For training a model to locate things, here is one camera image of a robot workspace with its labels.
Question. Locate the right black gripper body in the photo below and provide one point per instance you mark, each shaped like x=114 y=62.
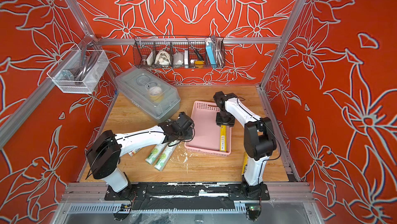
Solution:
x=225 y=119

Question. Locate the blue box in wire basket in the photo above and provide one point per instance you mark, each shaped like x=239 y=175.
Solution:
x=210 y=49

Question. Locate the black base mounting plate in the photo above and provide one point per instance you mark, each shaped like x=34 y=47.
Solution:
x=230 y=191

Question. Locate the pink plastic basket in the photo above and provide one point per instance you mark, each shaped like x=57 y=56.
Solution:
x=207 y=138

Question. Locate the clear plastic storage box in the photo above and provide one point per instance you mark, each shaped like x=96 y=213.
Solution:
x=135 y=83

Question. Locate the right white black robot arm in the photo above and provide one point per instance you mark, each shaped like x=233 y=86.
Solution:
x=259 y=138

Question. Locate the green wrap roll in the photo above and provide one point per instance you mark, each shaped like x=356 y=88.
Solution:
x=154 y=154
x=166 y=155

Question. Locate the white cloth in wire basket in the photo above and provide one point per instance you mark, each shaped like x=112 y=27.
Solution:
x=163 y=58

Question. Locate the clear wall bin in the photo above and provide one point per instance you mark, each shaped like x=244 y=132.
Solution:
x=79 y=70

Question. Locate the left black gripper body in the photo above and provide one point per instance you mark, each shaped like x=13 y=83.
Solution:
x=188 y=135

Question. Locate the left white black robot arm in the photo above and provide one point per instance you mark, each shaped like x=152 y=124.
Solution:
x=104 y=154

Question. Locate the yellow wrap roll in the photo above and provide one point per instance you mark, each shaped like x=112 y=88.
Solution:
x=245 y=164
x=133 y=152
x=223 y=138

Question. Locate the tape roll on box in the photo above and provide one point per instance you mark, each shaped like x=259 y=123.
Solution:
x=155 y=94

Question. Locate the black wire wall basket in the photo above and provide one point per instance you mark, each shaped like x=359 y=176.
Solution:
x=186 y=51

